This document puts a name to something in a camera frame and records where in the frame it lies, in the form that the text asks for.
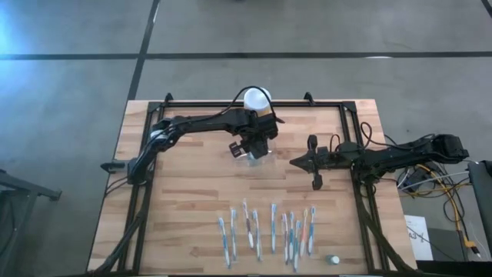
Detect black side bracket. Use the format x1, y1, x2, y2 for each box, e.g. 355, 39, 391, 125
100, 160, 128, 174

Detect dark grey case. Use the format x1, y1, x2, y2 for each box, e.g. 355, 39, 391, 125
467, 159, 492, 266

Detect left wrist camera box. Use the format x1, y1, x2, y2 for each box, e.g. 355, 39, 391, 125
256, 113, 280, 134

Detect white cable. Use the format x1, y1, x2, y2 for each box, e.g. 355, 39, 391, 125
399, 171, 470, 192

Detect clear acrylic organizer box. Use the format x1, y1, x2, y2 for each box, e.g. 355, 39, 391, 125
232, 140, 279, 168

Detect orange white toothbrush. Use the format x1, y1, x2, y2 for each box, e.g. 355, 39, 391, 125
300, 208, 310, 258

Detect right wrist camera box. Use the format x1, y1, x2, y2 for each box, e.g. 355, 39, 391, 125
337, 140, 361, 155

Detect white paper sheet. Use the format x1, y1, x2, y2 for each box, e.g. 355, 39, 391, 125
404, 214, 435, 262

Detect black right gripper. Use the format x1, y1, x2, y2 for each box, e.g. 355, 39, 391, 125
290, 135, 362, 191

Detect black power adapter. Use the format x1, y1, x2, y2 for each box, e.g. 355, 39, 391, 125
406, 169, 424, 186

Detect yellow cable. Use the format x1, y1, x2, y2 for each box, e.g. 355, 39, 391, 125
417, 163, 476, 249

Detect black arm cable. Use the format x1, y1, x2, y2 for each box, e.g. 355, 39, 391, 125
328, 121, 435, 153
221, 85, 286, 125

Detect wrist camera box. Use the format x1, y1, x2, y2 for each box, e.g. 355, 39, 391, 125
256, 113, 280, 134
337, 140, 361, 155

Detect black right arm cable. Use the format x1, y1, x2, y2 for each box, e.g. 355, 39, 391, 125
328, 121, 435, 153

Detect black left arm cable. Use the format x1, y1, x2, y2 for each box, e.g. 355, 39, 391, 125
221, 85, 286, 125

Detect black metal stand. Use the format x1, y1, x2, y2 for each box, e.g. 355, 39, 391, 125
0, 168, 63, 277

